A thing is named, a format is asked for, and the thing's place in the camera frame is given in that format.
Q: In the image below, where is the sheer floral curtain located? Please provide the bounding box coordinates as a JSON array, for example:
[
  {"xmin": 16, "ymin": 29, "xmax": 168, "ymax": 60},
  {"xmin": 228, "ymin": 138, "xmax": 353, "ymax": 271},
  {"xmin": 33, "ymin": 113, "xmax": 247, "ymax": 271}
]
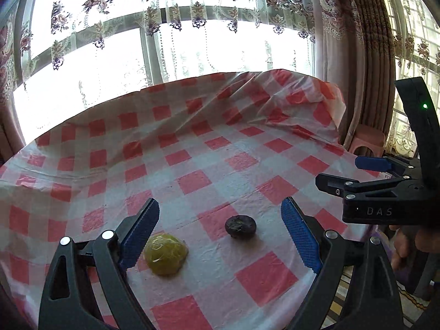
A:
[
  {"xmin": 14, "ymin": 0, "xmax": 320, "ymax": 111},
  {"xmin": 376, "ymin": 0, "xmax": 440, "ymax": 159}
]

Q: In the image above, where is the dark purple wrinkled fruit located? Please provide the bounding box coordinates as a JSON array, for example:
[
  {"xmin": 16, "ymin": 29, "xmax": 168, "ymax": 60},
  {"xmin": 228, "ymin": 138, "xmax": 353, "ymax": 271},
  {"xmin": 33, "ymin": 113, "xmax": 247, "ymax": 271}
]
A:
[{"xmin": 225, "ymin": 215, "xmax": 257, "ymax": 239}]

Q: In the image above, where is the pink plastic stool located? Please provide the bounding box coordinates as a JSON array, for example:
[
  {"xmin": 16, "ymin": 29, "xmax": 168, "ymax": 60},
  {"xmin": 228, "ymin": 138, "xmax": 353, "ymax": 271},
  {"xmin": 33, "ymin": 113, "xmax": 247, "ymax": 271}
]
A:
[{"xmin": 351, "ymin": 125, "xmax": 386, "ymax": 159}]

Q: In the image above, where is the person's right hand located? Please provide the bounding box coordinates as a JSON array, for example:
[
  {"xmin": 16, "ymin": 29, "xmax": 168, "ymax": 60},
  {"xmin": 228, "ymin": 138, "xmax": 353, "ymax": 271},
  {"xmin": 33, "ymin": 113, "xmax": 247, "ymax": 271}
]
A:
[{"xmin": 389, "ymin": 225, "xmax": 440, "ymax": 273}]

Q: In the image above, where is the grey window frame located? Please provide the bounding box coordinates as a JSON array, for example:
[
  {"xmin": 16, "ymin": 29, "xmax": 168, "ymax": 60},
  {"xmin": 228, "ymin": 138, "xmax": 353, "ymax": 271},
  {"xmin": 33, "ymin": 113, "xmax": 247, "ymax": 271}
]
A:
[{"xmin": 21, "ymin": 3, "xmax": 276, "ymax": 86}]

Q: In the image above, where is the red white checkered tablecloth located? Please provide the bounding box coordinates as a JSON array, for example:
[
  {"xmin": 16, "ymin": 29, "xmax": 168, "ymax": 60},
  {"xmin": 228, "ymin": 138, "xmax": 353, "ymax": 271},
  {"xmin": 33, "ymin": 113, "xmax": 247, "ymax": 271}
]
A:
[{"xmin": 0, "ymin": 69, "xmax": 382, "ymax": 330}]

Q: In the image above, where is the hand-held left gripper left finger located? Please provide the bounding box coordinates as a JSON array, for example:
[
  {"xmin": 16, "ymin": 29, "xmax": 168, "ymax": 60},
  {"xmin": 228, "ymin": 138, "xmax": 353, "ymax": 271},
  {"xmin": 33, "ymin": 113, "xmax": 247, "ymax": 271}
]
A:
[{"xmin": 38, "ymin": 197, "xmax": 161, "ymax": 330}]

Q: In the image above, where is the yellow plastic-wrapped fruit half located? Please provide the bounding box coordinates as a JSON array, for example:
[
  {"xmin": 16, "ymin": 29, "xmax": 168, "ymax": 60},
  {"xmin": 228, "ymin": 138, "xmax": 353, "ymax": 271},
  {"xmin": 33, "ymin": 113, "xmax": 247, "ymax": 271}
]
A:
[{"xmin": 143, "ymin": 233, "xmax": 189, "ymax": 276}]

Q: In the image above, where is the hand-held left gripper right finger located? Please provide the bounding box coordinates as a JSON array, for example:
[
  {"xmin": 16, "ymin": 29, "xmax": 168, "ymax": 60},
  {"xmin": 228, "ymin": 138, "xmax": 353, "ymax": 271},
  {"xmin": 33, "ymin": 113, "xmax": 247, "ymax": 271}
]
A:
[{"xmin": 280, "ymin": 197, "xmax": 401, "ymax": 330}]

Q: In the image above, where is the pink floral patterned drape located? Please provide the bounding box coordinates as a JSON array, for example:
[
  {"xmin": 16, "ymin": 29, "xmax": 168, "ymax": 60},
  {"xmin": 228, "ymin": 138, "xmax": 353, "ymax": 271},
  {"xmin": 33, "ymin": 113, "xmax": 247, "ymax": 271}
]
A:
[{"xmin": 306, "ymin": 0, "xmax": 399, "ymax": 152}]

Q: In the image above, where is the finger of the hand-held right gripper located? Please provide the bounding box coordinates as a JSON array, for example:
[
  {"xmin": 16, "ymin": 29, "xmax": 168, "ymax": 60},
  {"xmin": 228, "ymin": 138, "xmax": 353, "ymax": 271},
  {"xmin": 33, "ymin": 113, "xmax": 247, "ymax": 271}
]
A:
[
  {"xmin": 315, "ymin": 173, "xmax": 415, "ymax": 200},
  {"xmin": 356, "ymin": 155, "xmax": 422, "ymax": 177}
]

